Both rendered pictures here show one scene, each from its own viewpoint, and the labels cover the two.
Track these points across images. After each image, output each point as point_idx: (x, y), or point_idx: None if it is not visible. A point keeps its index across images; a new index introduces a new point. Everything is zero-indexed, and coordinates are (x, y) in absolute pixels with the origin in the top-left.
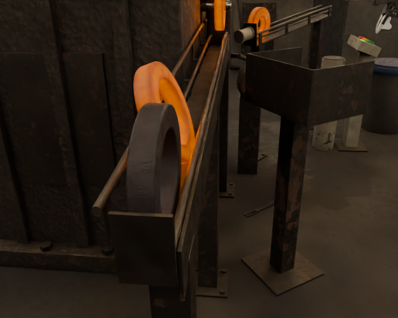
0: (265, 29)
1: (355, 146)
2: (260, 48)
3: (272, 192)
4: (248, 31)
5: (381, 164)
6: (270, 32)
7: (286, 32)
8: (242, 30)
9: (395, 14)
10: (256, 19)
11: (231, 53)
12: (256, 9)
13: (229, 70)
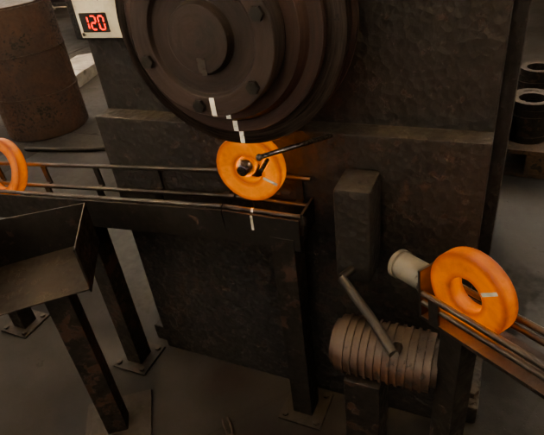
0: (477, 316)
1: None
2: (445, 337)
3: None
4: (408, 270)
5: None
6: (475, 333)
7: None
8: (401, 258)
9: None
10: (441, 268)
11: (350, 266)
12: (459, 249)
13: (285, 268)
